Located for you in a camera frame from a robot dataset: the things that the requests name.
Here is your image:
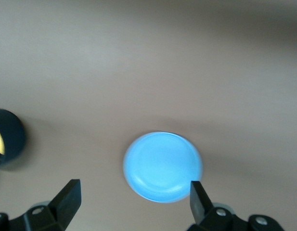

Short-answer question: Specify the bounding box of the blue round plate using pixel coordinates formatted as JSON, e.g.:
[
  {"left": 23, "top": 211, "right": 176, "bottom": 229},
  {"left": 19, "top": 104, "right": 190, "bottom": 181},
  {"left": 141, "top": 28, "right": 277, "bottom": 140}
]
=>
[{"left": 123, "top": 131, "right": 204, "bottom": 204}]

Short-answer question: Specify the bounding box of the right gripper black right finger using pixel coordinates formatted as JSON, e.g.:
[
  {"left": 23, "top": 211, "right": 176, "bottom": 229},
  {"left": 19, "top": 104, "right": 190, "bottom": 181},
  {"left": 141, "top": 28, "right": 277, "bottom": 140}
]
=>
[{"left": 186, "top": 180, "right": 284, "bottom": 231}]

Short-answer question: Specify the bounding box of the black pot with blue handle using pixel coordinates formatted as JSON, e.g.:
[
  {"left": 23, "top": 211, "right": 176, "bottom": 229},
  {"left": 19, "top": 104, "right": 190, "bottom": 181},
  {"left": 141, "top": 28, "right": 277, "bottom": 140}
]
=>
[{"left": 0, "top": 108, "right": 26, "bottom": 172}]

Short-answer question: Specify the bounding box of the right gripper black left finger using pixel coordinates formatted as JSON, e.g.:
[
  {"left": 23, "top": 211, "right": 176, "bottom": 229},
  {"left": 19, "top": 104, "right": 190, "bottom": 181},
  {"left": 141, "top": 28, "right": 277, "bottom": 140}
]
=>
[{"left": 0, "top": 179, "right": 81, "bottom": 231}]

